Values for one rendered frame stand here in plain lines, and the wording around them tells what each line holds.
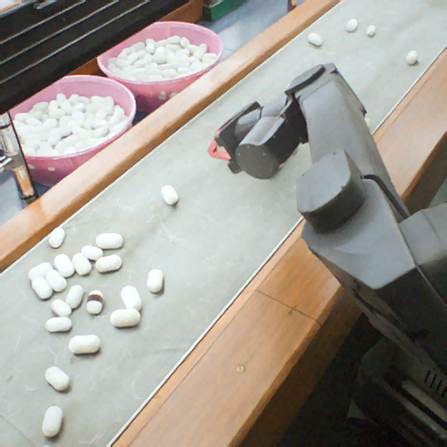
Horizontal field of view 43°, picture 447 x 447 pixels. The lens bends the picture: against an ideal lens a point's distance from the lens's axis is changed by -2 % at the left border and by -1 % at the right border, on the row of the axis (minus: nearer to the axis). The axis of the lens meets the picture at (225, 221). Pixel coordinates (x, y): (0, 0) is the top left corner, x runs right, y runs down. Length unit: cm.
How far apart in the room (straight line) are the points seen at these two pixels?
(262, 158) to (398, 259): 44
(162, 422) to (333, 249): 37
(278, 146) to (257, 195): 22
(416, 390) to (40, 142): 83
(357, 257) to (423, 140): 71
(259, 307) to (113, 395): 20
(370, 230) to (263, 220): 55
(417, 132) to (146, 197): 47
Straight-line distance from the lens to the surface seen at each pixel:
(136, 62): 127
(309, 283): 74
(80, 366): 73
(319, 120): 59
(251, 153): 70
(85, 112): 115
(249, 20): 159
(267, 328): 70
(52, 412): 68
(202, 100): 108
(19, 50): 60
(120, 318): 73
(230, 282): 77
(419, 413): 116
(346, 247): 32
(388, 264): 28
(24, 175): 89
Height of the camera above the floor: 133
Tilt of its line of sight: 44 degrees down
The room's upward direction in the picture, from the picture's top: 3 degrees counter-clockwise
